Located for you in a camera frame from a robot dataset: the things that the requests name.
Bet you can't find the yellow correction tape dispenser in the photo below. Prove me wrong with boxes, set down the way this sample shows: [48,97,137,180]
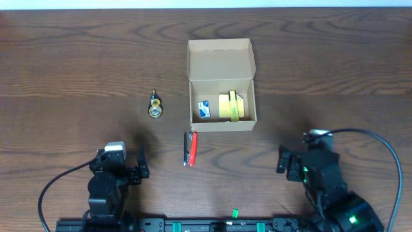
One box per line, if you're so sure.
[148,89,163,119]

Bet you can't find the red black stapler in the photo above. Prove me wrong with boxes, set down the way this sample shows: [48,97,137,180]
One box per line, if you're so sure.
[183,132,198,167]

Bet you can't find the yellow highlighter pen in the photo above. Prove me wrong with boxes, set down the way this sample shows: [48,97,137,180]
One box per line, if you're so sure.
[229,90,239,122]

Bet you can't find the yellow spiral notepad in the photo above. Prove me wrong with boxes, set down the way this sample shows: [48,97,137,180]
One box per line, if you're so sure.
[219,94,245,118]

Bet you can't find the blue white staples box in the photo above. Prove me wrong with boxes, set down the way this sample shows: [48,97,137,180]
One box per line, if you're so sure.
[198,101,211,119]

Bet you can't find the cardboard box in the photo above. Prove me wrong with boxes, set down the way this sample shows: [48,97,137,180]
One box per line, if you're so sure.
[187,38,258,133]

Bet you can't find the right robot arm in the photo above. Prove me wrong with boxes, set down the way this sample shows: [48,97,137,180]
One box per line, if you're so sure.
[272,134,384,232]

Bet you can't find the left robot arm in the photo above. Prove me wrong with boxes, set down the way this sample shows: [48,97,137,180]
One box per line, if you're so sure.
[88,142,150,223]

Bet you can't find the green tape piece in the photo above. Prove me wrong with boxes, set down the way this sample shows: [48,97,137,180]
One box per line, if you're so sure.
[232,209,239,218]

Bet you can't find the black mounting rail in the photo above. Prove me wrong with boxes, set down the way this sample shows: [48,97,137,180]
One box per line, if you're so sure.
[55,218,309,232]

